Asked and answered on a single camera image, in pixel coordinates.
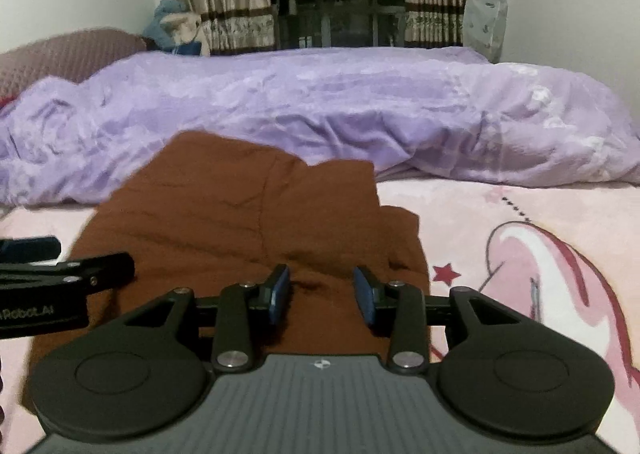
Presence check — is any brown garment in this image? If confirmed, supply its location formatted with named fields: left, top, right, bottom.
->
left=29, top=129, right=432, bottom=360

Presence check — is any blue and white clothes pile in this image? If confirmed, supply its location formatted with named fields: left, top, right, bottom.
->
left=142, top=0, right=210, bottom=56

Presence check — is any pink cartoon blanket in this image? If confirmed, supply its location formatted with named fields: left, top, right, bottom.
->
left=1, top=179, right=639, bottom=453

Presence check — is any purple duvet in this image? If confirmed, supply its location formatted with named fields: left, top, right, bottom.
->
left=1, top=47, right=639, bottom=206

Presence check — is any mauve textured pillow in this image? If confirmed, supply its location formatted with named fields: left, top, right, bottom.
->
left=1, top=28, right=148, bottom=106

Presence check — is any grey plastic bag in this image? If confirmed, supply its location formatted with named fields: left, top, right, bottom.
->
left=462, top=0, right=508, bottom=63

